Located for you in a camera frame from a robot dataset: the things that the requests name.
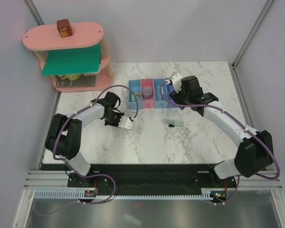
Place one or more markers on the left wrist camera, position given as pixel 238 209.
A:
pixel 126 123

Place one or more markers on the right aluminium post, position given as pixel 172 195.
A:
pixel 261 17

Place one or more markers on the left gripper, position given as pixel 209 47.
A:
pixel 116 124

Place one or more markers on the clear blue round box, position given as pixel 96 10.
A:
pixel 147 92

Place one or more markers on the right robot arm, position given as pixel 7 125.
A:
pixel 254 148

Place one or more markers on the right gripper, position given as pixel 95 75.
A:
pixel 177 97

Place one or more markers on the white cable duct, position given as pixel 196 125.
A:
pixel 97 194

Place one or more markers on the aluminium post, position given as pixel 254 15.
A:
pixel 261 17
pixel 34 12

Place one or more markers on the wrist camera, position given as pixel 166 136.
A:
pixel 126 123
pixel 176 82

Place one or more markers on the pink drawer bin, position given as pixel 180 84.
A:
pixel 151 102

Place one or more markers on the sky blue drawer bin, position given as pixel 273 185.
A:
pixel 160 103

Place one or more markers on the yellow mug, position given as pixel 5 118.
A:
pixel 71 77

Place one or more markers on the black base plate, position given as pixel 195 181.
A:
pixel 180 175

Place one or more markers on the left aluminium post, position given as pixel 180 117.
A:
pixel 34 12

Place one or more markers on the brown cube toy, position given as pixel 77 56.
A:
pixel 64 28

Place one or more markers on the green folder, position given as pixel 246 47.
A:
pixel 73 61

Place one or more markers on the aluminium frame rail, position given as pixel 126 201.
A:
pixel 58 180

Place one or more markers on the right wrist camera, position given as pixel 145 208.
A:
pixel 176 82

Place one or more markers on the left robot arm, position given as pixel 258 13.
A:
pixel 64 135

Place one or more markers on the black book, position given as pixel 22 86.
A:
pixel 85 80

